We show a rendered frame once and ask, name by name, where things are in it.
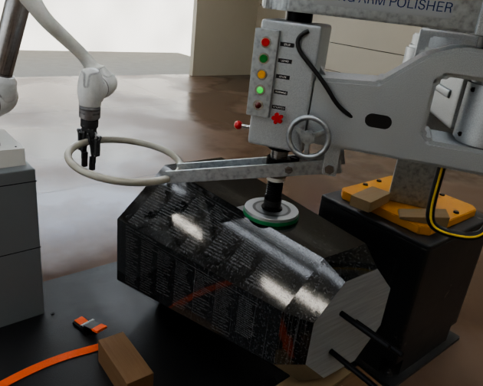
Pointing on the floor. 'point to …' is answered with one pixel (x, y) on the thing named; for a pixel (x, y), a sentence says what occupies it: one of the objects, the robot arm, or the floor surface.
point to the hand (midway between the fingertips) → (88, 161)
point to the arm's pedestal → (11, 247)
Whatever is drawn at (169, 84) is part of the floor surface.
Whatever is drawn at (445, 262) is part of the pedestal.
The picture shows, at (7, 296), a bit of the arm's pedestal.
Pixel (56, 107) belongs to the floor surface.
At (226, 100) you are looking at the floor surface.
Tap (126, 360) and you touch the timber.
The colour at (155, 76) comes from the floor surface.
